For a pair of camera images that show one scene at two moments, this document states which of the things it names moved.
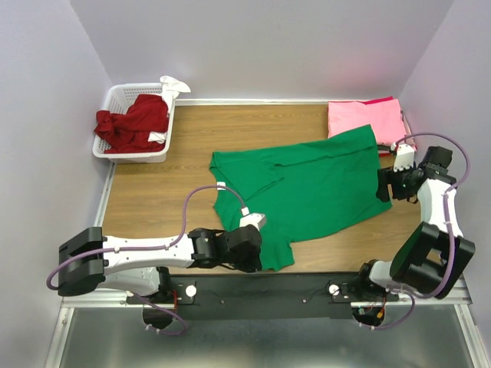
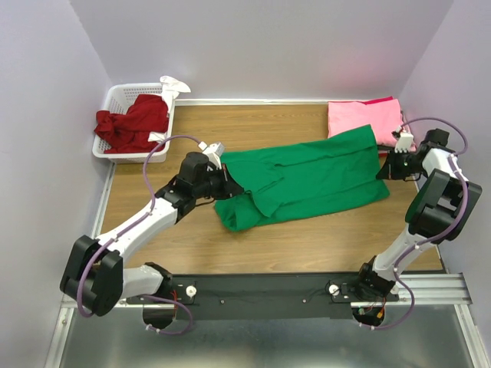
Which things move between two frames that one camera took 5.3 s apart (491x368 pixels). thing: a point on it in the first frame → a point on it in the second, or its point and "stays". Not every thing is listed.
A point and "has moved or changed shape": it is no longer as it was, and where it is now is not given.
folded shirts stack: (389, 123) stays
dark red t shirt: (129, 132) stays
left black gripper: (253, 264) → (229, 187)
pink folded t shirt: (385, 116) stays
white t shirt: (171, 90) stays
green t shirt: (294, 192) has moved or changed shape
